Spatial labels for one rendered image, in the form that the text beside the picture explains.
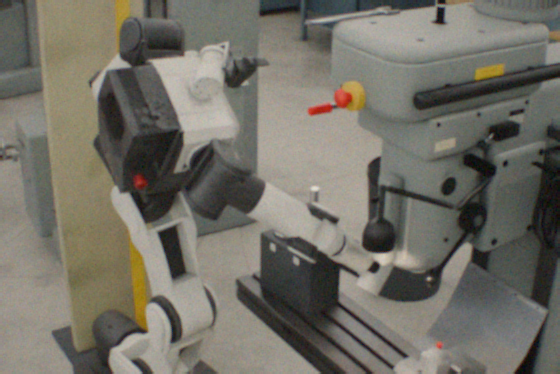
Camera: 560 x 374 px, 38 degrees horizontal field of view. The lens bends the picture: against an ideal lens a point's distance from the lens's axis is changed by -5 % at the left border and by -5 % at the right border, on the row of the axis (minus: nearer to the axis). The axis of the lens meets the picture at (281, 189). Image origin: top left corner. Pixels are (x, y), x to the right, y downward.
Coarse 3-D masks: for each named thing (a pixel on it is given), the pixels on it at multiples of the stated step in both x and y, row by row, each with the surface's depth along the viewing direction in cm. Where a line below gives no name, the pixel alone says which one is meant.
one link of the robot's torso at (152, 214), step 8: (96, 136) 232; (96, 144) 233; (104, 160) 230; (112, 176) 230; (160, 192) 219; (168, 192) 221; (176, 192) 224; (144, 200) 219; (152, 200) 219; (160, 200) 223; (168, 200) 226; (152, 208) 224; (160, 208) 227; (168, 208) 230; (144, 216) 225; (152, 216) 229; (160, 216) 232
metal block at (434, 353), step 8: (424, 352) 205; (432, 352) 205; (440, 352) 205; (424, 360) 204; (432, 360) 202; (440, 360) 202; (448, 360) 203; (432, 368) 202; (440, 368) 202; (448, 368) 205
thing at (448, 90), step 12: (516, 72) 174; (528, 72) 175; (540, 72) 176; (552, 72) 178; (468, 84) 166; (480, 84) 167; (492, 84) 168; (504, 84) 170; (516, 84) 172; (528, 84) 175; (420, 96) 159; (432, 96) 160; (444, 96) 161; (456, 96) 163; (468, 96) 165; (420, 108) 160
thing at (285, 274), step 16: (272, 240) 245; (272, 256) 248; (288, 256) 242; (272, 272) 250; (288, 272) 244; (304, 272) 238; (320, 272) 239; (336, 272) 244; (272, 288) 252; (288, 288) 246; (304, 288) 240; (320, 288) 241; (336, 288) 246; (304, 304) 242; (320, 304) 244
